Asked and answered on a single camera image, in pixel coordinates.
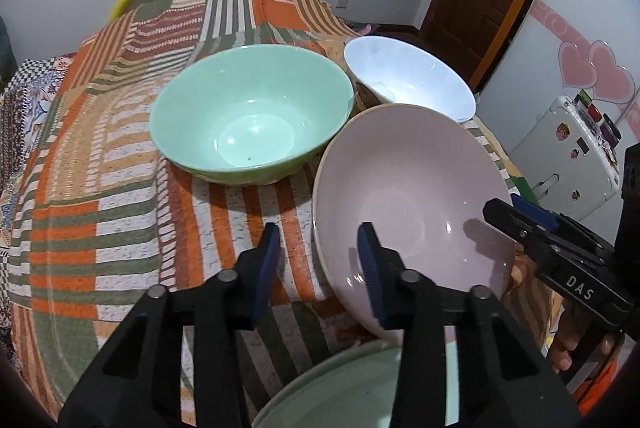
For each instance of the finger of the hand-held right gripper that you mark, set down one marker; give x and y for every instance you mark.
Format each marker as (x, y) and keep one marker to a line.
(537, 213)
(510, 218)

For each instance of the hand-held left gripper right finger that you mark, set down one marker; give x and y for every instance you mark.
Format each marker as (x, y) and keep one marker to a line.
(372, 278)

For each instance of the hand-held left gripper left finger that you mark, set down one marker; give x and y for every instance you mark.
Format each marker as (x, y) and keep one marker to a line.
(265, 273)

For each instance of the pink bowl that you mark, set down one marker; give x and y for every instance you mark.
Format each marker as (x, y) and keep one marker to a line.
(400, 178)

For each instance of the green plate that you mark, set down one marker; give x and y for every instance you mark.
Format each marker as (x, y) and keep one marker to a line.
(340, 388)

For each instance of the green bowl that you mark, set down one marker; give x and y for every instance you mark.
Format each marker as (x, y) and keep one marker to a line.
(250, 108)

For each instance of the white bowl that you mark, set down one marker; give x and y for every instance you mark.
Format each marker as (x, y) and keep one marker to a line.
(410, 73)

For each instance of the person's right hand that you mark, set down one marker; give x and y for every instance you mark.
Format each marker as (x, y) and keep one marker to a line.
(565, 343)

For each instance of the white suitcase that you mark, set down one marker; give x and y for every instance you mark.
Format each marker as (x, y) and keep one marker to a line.
(560, 163)

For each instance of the small red container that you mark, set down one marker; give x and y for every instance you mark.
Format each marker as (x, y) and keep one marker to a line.
(595, 111)

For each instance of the small green box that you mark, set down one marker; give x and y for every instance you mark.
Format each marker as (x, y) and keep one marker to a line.
(581, 98)

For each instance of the white wardrobe with pink hearts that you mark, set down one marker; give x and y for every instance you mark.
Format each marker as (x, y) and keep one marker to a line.
(575, 33)

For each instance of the striped orange blanket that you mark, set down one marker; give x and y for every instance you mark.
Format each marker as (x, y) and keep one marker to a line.
(100, 158)

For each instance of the patchwork quilt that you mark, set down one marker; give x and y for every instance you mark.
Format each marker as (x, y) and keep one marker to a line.
(20, 108)

